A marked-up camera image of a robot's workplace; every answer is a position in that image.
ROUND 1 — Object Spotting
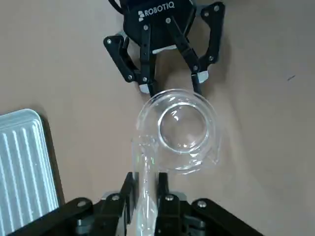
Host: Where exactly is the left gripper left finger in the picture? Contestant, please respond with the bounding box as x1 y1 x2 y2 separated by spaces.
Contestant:
9 172 139 236

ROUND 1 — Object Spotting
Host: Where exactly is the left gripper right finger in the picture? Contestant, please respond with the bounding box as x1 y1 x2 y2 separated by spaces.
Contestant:
154 172 265 236

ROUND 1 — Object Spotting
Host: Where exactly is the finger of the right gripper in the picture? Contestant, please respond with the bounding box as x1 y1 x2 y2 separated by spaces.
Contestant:
103 23 158 98
164 1 226 96

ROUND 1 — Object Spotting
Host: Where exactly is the clear glass test tube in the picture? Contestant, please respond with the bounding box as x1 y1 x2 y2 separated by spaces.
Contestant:
130 136 161 236

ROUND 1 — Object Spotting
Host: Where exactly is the clear glass beaker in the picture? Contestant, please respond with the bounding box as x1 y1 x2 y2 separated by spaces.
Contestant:
136 88 221 176

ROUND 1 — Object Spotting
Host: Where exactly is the ribbed metal tray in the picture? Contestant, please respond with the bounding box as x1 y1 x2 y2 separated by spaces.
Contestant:
0 108 60 228

